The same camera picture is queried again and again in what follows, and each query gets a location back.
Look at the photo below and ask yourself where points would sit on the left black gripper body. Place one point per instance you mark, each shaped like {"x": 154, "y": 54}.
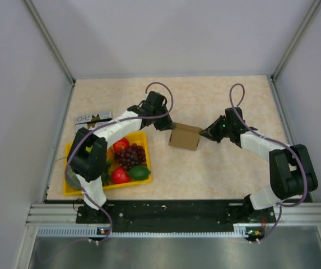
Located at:
{"x": 163, "y": 110}

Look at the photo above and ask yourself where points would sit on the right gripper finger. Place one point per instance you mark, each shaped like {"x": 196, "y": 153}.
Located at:
{"x": 213, "y": 130}
{"x": 209, "y": 137}

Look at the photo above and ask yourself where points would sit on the brown cardboard box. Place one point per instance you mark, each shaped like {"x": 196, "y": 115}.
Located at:
{"x": 185, "y": 137}

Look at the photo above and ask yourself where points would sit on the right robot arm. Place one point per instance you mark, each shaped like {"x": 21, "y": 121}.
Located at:
{"x": 291, "y": 171}

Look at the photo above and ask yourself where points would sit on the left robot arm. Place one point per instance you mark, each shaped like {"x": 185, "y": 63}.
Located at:
{"x": 87, "y": 156}

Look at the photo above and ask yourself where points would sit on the green toothpaste box front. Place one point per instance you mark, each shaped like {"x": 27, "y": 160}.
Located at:
{"x": 88, "y": 126}

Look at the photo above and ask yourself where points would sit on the yellow plastic tray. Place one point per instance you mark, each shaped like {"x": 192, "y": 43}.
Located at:
{"x": 138, "y": 138}

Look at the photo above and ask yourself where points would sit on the red apple back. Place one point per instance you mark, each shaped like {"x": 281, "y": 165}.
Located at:
{"x": 120, "y": 145}

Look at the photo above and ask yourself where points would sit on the red apple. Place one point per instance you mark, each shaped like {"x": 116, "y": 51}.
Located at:
{"x": 120, "y": 176}
{"x": 120, "y": 145}

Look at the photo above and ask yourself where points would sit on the purple grape bunch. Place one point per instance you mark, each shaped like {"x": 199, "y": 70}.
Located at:
{"x": 134, "y": 155}

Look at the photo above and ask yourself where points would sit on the green lime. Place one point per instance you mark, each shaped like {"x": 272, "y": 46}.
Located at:
{"x": 139, "y": 172}

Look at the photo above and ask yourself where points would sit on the orange spiky fruit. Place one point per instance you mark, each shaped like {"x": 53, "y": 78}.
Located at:
{"x": 110, "y": 154}

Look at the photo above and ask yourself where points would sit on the red apple front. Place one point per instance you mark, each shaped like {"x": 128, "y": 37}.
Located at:
{"x": 120, "y": 176}

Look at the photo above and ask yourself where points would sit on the green leafy vegetable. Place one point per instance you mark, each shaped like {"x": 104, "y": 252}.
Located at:
{"x": 105, "y": 177}

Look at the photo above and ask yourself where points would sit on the right aluminium frame post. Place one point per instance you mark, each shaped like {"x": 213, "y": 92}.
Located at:
{"x": 296, "y": 39}

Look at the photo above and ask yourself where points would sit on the aluminium frame post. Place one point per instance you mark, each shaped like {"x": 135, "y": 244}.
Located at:
{"x": 48, "y": 40}
{"x": 296, "y": 39}

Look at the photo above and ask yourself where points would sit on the left aluminium frame post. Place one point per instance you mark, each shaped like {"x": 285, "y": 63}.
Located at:
{"x": 48, "y": 40}

